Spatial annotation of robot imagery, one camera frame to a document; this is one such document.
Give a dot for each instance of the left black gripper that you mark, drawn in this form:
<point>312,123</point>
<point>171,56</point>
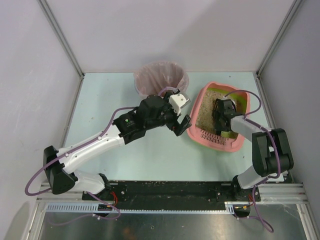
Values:
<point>173,122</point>

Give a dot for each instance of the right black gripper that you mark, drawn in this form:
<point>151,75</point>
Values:
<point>222,120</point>

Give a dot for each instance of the pink green litter box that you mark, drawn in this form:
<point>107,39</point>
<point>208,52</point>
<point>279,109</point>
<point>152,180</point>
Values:
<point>213,141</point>

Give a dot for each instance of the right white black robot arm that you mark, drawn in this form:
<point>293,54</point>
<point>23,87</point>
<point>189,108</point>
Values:
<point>271,152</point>

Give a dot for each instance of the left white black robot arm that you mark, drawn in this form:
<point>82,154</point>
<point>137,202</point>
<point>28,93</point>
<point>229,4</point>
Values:
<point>62,165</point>

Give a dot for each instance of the beige cat litter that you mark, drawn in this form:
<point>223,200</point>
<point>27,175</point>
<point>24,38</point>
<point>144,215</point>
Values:
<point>205,120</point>

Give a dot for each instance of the grey trash bucket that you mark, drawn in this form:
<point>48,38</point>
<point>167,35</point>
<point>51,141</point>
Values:
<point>142,91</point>

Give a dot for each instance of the pink plastic bin liner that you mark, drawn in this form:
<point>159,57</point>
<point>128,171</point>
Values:
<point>156,76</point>

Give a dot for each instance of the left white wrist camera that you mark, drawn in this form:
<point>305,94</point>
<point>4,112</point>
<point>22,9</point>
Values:
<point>178,102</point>

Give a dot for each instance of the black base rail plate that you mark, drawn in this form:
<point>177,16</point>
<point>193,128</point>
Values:
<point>173,196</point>

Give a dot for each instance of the aluminium frame rail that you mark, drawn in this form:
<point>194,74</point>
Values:
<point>79,202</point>

